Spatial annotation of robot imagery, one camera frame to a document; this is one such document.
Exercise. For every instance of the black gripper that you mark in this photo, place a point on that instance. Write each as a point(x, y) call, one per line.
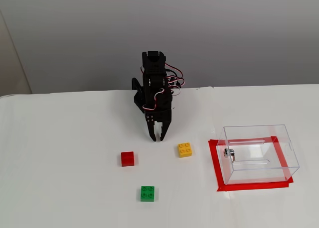
point(162, 116)

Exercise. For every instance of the green lego brick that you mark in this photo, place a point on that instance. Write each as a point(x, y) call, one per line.
point(147, 193)

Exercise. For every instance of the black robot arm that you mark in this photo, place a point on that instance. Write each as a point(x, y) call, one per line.
point(155, 63)

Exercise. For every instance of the yellow lego brick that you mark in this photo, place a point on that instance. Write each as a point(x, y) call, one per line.
point(185, 149)

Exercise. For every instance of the red lego brick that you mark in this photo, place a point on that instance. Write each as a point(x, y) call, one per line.
point(127, 158)

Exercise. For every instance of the transparent plastic box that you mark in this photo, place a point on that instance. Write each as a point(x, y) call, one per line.
point(261, 150)

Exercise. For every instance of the black table clamp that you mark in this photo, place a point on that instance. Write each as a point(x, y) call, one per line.
point(136, 84)

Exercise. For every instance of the silver cam lock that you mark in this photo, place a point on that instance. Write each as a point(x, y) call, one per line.
point(229, 153)

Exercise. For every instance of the red tape frame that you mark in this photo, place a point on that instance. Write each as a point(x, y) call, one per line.
point(214, 163)

